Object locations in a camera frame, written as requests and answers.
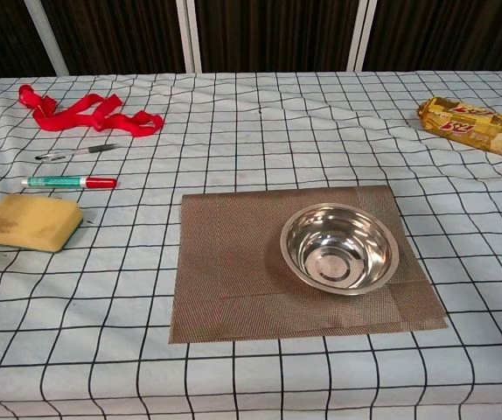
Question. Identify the brown woven placemat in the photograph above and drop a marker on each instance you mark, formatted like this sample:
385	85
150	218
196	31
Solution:
233	262

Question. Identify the stainless steel bowl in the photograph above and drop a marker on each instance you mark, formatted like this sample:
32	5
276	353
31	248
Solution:
338	254

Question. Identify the clear black ballpoint pen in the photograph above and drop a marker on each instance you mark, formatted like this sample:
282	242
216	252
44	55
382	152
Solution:
76	152

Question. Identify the green marker with red cap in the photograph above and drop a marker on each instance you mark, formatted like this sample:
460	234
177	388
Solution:
58	181

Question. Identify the white black checked tablecloth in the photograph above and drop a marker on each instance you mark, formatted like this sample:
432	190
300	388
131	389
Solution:
102	350

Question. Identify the red ribbon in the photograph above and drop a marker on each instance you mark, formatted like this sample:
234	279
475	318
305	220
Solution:
54	122

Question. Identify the yellow sponge block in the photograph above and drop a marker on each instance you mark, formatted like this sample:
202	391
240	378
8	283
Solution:
28	223

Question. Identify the gold biscuit packet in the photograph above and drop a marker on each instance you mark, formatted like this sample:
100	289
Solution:
465	127

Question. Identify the white double partition post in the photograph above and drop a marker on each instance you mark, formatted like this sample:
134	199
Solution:
190	35

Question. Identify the white slanted partition post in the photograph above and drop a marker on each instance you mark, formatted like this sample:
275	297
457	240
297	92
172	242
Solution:
47	39

